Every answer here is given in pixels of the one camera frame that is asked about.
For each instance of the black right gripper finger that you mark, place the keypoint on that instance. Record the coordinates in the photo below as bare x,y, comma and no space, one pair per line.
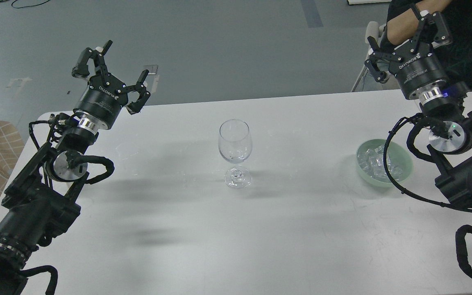
432,30
380,61

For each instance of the clear wine glass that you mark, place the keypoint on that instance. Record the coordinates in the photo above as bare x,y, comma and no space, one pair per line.
235,146

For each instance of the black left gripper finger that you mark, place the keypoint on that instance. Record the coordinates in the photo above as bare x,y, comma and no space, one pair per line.
81,69
144,95

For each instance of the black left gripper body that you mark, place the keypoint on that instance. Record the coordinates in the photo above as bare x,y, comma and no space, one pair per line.
102,100

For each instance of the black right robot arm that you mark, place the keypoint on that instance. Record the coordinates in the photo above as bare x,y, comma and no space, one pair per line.
442,134

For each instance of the green bowl of ice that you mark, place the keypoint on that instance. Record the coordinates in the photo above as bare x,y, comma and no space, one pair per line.
372,161

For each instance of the white metal chair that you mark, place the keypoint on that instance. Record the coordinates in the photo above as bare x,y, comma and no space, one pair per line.
365,80

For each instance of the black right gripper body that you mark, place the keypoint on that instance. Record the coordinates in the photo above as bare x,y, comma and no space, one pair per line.
415,67

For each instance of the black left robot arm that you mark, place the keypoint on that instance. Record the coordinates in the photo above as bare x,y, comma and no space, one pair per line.
41,200

